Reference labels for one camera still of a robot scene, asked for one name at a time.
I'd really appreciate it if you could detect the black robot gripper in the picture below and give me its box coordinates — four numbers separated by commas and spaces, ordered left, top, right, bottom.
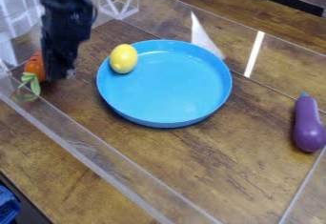
40, 0, 94, 82

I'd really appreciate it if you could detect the orange toy carrot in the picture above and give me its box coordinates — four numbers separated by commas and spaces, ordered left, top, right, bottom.
18, 51, 46, 96

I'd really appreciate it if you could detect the round blue tray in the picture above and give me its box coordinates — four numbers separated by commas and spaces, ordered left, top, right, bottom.
96, 39, 232, 128

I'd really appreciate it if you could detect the yellow toy lemon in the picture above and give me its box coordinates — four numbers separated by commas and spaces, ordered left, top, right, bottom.
109, 44, 137, 74

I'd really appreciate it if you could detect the blue object at corner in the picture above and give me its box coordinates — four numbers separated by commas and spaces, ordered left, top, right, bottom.
0, 185, 19, 224

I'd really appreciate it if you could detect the purple toy eggplant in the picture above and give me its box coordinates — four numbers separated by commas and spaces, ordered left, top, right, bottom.
292, 92, 326, 153

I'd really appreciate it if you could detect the clear acrylic enclosure wall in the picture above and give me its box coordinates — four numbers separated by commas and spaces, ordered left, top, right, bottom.
0, 0, 326, 224

